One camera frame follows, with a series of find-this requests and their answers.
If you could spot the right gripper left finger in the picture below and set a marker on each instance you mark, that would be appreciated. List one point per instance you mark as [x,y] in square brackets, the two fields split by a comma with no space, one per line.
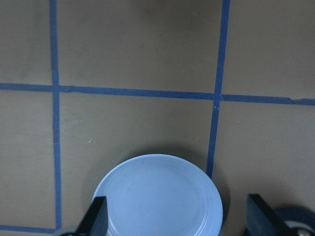
[95,221]

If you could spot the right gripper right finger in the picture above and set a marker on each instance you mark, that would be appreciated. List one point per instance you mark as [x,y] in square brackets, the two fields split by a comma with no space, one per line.
[261,220]

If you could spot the blue plate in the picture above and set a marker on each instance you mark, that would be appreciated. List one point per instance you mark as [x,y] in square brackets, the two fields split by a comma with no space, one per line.
[160,195]

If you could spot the dark blue pot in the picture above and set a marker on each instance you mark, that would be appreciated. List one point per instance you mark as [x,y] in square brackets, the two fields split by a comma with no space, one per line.
[298,218]

